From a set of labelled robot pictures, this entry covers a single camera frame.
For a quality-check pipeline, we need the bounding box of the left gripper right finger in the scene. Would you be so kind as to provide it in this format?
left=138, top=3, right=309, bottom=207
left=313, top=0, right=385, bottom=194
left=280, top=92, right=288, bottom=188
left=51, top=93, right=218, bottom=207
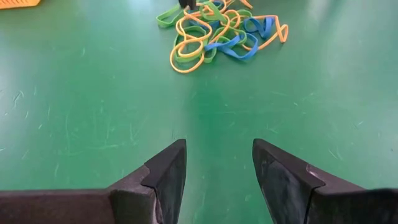
left=252, top=139, right=398, bottom=224

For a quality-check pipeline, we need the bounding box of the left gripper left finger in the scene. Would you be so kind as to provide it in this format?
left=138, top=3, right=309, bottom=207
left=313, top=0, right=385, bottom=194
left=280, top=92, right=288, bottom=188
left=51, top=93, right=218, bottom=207
left=0, top=139, right=187, bottom=224

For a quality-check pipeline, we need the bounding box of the pile of bands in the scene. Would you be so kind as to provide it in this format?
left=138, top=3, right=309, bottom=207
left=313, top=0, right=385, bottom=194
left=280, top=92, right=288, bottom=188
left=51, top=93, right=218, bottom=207
left=223, top=9, right=289, bottom=52

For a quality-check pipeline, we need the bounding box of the green table mat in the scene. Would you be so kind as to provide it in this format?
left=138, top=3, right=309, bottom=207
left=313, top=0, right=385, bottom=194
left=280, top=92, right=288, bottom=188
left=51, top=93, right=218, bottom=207
left=0, top=0, right=398, bottom=224

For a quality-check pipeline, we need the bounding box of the yellow plastic basket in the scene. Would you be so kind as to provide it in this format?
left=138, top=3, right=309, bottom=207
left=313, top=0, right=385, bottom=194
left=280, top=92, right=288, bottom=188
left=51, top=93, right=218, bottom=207
left=0, top=0, right=42, bottom=10

